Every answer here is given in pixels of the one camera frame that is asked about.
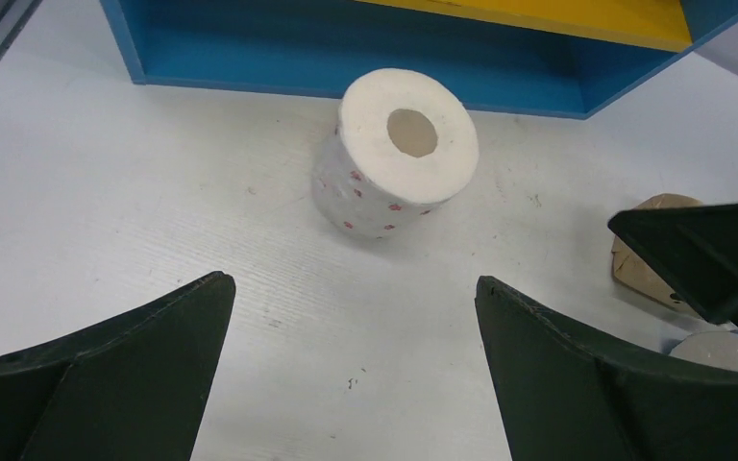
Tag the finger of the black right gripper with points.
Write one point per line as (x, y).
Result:
(693, 249)

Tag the blue wrapped paper roll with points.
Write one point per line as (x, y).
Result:
(717, 349)

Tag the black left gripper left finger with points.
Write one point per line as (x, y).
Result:
(133, 387)

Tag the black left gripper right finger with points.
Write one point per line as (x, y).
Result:
(567, 391)

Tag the blue pink yellow shelf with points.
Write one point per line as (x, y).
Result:
(317, 48)

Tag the white floral paper roll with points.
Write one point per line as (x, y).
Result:
(403, 145)

